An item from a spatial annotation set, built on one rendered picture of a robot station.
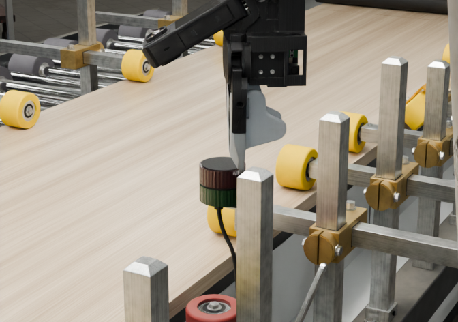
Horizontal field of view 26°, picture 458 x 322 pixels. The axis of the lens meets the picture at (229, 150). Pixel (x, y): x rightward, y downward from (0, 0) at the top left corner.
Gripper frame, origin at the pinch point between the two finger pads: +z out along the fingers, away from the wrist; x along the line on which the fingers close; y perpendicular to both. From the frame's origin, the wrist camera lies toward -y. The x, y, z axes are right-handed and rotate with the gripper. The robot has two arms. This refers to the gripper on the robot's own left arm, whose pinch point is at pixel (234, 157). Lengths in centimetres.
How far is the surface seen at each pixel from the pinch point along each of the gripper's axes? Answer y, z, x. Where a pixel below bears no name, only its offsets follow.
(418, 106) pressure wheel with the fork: 50, 24, 106
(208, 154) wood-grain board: 3, 29, 92
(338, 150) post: 18.3, 10.4, 34.3
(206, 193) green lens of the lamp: -2.0, 10.0, 16.3
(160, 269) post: -8.2, 10.3, -5.7
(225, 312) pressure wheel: 0.8, 29.6, 22.1
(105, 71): -22, 37, 206
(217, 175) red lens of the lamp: -0.6, 7.3, 15.5
